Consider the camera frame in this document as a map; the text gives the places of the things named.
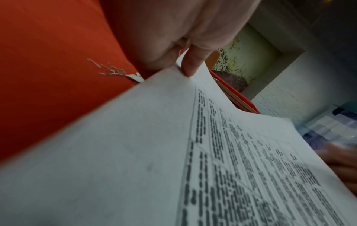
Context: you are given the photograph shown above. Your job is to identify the person's right hand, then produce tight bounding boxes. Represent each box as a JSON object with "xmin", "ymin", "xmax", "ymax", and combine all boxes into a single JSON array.
[{"xmin": 318, "ymin": 143, "xmax": 357, "ymax": 192}]

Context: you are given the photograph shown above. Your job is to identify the person's left hand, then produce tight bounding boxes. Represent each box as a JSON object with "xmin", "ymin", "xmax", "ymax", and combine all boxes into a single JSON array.
[{"xmin": 99, "ymin": 0, "xmax": 261, "ymax": 78}]

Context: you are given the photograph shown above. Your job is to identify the pile of printed papers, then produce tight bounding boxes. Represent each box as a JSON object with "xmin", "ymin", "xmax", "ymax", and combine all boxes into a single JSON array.
[{"xmin": 0, "ymin": 52, "xmax": 357, "ymax": 226}]

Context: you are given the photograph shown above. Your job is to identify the scattered loose metal staples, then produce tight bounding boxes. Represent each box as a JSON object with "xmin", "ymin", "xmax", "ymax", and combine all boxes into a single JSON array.
[{"xmin": 86, "ymin": 58, "xmax": 132, "ymax": 77}]

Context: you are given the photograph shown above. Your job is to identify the red tablecloth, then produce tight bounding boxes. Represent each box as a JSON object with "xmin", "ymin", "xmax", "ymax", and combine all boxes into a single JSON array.
[{"xmin": 0, "ymin": 0, "xmax": 140, "ymax": 165}]

